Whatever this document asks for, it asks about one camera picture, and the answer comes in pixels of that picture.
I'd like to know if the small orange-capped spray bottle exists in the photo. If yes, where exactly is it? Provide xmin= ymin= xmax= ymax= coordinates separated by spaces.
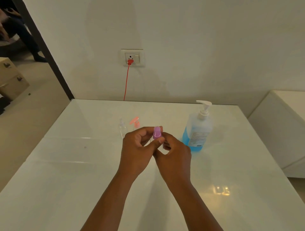
xmin=129 ymin=116 xmax=141 ymax=129

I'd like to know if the person's left hand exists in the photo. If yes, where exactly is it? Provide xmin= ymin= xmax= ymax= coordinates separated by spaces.
xmin=118 ymin=126 xmax=165 ymax=178

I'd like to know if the blue liquid pump bottle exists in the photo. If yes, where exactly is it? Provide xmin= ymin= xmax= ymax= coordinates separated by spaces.
xmin=182 ymin=100 xmax=213 ymax=153

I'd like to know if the red cable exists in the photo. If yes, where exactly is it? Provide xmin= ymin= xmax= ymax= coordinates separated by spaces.
xmin=123 ymin=64 xmax=130 ymax=101

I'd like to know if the small purple-capped spray bottle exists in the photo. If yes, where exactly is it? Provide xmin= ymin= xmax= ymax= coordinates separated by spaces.
xmin=149 ymin=126 xmax=165 ymax=150

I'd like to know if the small clear spray bottle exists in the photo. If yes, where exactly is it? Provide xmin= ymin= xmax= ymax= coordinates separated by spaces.
xmin=118 ymin=118 xmax=127 ymax=139

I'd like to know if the white wall socket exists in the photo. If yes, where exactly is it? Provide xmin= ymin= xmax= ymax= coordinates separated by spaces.
xmin=121 ymin=49 xmax=145 ymax=67

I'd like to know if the person's right hand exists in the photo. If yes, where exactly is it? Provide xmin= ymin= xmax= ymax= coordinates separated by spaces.
xmin=152 ymin=132 xmax=192 ymax=186

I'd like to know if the person's right forearm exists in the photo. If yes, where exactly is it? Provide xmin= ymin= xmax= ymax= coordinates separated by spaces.
xmin=164 ymin=178 xmax=224 ymax=231

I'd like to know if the person's left forearm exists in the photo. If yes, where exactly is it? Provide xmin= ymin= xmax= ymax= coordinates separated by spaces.
xmin=81 ymin=172 xmax=143 ymax=231

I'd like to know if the dark door frame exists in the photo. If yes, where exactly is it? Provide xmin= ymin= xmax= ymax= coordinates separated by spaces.
xmin=12 ymin=0 xmax=75 ymax=100

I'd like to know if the cardboard box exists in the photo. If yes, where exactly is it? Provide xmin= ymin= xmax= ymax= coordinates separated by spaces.
xmin=0 ymin=73 xmax=30 ymax=101
xmin=0 ymin=57 xmax=19 ymax=86

